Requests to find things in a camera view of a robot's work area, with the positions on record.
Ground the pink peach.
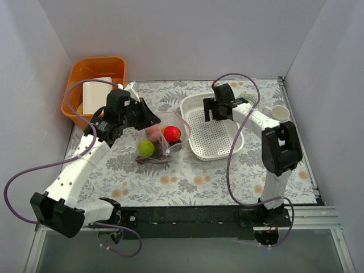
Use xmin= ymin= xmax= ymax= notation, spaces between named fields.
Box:
xmin=145 ymin=127 xmax=163 ymax=142

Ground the clear zip top bag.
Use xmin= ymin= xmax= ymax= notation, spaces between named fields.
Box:
xmin=134 ymin=110 xmax=191 ymax=161

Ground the green apple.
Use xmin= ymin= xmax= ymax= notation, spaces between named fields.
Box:
xmin=138 ymin=139 xmax=155 ymax=158

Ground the red strawberry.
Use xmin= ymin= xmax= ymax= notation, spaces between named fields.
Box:
xmin=163 ymin=126 xmax=181 ymax=142

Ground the red grape bunch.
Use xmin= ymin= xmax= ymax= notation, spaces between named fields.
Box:
xmin=135 ymin=154 xmax=171 ymax=165

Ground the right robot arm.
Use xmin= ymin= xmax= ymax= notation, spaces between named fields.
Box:
xmin=203 ymin=84 xmax=303 ymax=226

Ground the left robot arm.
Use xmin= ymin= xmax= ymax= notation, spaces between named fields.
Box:
xmin=30 ymin=88 xmax=161 ymax=238

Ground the patterned small bowl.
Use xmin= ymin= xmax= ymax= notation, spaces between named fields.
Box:
xmin=241 ymin=92 xmax=258 ymax=106

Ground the white rectangular plate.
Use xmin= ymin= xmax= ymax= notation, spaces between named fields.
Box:
xmin=82 ymin=81 xmax=113 ymax=115

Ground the orange plastic tub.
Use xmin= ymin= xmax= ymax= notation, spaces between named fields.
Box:
xmin=61 ymin=56 xmax=127 ymax=130

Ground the white mug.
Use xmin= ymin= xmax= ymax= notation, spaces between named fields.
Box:
xmin=262 ymin=105 xmax=290 ymax=121

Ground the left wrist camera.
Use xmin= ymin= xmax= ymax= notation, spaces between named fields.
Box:
xmin=117 ymin=81 xmax=140 ymax=102

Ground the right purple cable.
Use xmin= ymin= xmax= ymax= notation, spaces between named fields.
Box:
xmin=212 ymin=72 xmax=293 ymax=247

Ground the purple cable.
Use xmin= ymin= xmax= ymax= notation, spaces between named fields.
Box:
xmin=212 ymin=72 xmax=293 ymax=247
xmin=3 ymin=79 xmax=143 ymax=258

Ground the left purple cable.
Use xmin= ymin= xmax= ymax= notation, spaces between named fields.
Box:
xmin=3 ymin=79 xmax=143 ymax=258

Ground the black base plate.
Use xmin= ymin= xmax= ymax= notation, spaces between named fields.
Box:
xmin=117 ymin=205 xmax=292 ymax=240

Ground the aluminium frame rail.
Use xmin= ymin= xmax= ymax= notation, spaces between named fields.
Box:
xmin=26 ymin=206 xmax=355 ymax=272

